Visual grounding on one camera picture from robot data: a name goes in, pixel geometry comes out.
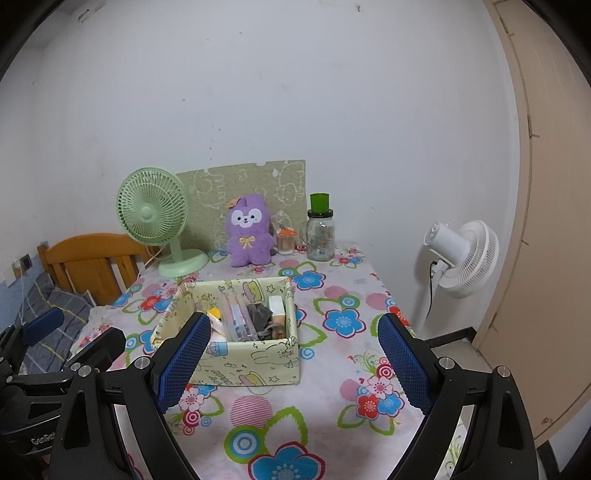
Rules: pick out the glass jar with green lid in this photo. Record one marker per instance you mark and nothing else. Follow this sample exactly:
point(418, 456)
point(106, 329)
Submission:
point(319, 240)

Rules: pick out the yellow cartoon print storage box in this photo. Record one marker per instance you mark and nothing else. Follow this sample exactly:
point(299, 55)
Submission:
point(249, 364)

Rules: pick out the white item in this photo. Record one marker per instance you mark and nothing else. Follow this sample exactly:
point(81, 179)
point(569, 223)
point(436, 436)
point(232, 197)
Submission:
point(276, 303)

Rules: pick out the green patterned board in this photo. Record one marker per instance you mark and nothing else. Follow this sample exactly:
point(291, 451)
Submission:
point(207, 194)

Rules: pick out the dark grey cloth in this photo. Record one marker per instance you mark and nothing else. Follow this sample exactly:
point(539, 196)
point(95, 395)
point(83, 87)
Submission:
point(261, 316)

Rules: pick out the white cloth roll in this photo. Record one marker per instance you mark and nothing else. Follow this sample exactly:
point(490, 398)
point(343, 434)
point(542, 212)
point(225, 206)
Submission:
point(218, 333)

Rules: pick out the clear plastic package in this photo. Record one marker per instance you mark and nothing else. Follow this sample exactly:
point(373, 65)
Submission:
point(235, 318)

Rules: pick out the green desk fan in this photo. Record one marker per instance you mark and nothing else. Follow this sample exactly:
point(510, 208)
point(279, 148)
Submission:
point(147, 212)

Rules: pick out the small container with orange lid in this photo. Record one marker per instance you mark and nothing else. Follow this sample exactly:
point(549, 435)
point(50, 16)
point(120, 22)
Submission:
point(285, 242)

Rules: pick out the beige door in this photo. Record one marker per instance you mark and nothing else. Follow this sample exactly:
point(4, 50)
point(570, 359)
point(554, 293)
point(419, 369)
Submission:
point(554, 230)

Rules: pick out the yellow cartoon packet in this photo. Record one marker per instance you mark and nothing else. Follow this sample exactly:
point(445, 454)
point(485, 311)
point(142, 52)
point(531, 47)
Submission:
point(214, 316)

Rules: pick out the grey plaid pillow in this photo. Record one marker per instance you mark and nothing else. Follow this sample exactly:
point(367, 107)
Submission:
point(69, 304)

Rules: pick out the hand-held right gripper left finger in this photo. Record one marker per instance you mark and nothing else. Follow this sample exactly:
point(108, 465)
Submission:
point(184, 364)

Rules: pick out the white standing fan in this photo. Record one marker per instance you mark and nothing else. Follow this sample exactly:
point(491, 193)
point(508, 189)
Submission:
point(475, 258)

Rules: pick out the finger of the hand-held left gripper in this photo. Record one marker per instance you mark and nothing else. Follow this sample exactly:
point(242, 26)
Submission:
point(99, 346)
point(44, 325)

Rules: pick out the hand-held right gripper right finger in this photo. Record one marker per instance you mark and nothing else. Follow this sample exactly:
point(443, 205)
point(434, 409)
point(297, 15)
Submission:
point(406, 364)

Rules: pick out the purple plush toy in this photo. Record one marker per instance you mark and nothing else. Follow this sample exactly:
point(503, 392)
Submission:
point(249, 240)

